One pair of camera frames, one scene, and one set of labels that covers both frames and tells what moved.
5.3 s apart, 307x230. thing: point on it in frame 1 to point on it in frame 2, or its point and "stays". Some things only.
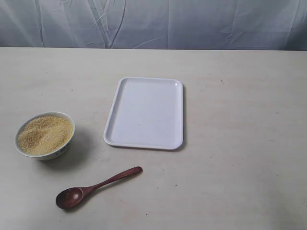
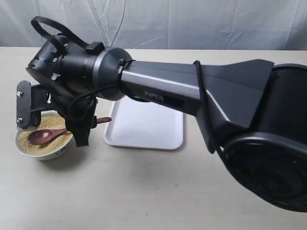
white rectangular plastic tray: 147,113 stays
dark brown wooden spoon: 70,197 to 43,136
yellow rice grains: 43,134 stays
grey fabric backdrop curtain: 258,25 stays
